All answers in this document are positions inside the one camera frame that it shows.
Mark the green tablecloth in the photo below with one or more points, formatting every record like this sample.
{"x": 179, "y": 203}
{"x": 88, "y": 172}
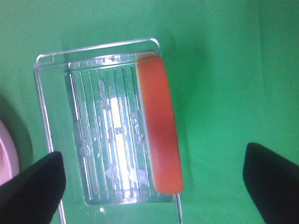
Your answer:
{"x": 233, "y": 69}

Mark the clear right plastic container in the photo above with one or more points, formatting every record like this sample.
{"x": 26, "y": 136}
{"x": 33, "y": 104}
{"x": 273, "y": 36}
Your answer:
{"x": 92, "y": 113}

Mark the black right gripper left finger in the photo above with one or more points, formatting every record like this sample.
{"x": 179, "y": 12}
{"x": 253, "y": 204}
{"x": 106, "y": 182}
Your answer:
{"x": 33, "y": 196}

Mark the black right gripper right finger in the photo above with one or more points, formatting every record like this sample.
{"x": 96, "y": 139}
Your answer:
{"x": 272, "y": 182}

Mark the pink plate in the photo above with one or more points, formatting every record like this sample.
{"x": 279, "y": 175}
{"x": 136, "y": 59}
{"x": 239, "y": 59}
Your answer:
{"x": 9, "y": 163}

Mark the bread slice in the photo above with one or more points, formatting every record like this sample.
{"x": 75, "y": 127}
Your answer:
{"x": 160, "y": 125}

